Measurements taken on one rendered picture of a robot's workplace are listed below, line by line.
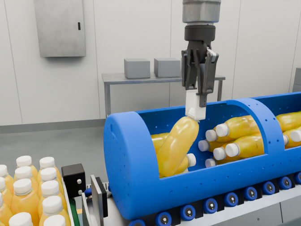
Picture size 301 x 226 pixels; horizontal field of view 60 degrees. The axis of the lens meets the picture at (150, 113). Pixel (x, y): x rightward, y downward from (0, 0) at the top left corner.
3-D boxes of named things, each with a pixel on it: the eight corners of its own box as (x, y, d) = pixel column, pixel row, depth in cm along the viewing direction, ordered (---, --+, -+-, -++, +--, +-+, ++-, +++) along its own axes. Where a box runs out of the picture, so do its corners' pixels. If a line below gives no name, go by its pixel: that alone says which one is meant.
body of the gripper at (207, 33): (223, 23, 61) (220, 64, 64) (203, 25, 69) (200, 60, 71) (196, 23, 58) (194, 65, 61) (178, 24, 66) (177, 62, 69)
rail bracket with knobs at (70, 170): (88, 201, 87) (86, 174, 85) (66, 206, 85) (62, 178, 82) (83, 186, 96) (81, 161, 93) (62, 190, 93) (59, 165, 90)
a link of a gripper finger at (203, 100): (204, 86, 66) (212, 89, 63) (204, 106, 67) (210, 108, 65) (199, 87, 65) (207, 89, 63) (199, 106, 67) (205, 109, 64)
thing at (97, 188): (109, 232, 70) (107, 191, 66) (101, 234, 69) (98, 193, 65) (101, 210, 79) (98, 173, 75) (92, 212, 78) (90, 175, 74)
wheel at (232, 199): (236, 189, 79) (232, 190, 81) (224, 193, 77) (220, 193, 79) (241, 204, 77) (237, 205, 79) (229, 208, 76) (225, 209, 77)
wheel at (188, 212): (194, 201, 73) (190, 202, 75) (179, 205, 71) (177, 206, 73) (198, 218, 72) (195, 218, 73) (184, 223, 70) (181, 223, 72)
